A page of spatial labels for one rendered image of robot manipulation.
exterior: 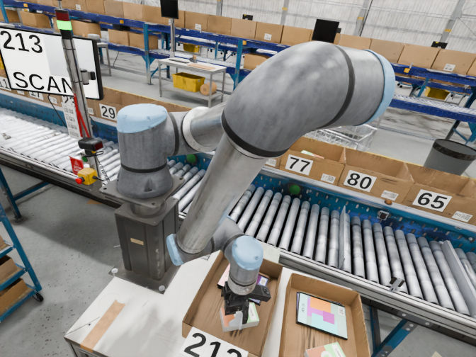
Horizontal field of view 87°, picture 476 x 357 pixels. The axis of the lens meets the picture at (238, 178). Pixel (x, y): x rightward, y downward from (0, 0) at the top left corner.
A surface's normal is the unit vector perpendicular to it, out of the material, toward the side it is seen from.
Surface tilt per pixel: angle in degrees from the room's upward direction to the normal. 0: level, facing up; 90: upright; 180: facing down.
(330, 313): 0
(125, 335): 0
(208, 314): 1
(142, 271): 90
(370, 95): 86
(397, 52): 90
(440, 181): 89
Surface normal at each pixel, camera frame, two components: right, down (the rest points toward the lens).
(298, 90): -0.01, 0.12
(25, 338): 0.12, -0.83
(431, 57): -0.38, 0.44
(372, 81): 0.55, 0.12
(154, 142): 0.57, 0.44
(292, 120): 0.15, 0.56
